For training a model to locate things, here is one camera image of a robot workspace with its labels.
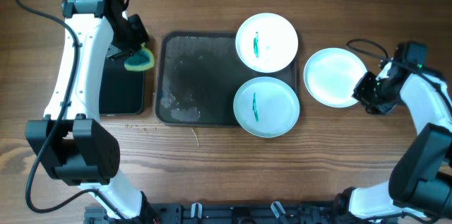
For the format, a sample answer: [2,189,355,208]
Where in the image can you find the green yellow sponge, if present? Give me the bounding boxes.
[124,43,155,72]

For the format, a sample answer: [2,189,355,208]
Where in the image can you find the white plate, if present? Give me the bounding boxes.
[233,76,300,138]
[235,13,299,73]
[303,47,367,108]

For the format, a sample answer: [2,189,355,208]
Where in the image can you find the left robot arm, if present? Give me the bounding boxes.
[25,0,160,223]

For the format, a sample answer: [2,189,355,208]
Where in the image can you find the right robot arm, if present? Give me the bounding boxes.
[330,41,451,223]

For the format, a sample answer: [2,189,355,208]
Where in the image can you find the dark brown serving tray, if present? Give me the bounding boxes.
[155,31,298,127]

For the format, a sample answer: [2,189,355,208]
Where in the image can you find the black water tub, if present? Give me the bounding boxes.
[99,57,145,116]

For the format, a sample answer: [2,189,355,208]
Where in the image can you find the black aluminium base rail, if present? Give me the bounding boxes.
[83,201,360,224]

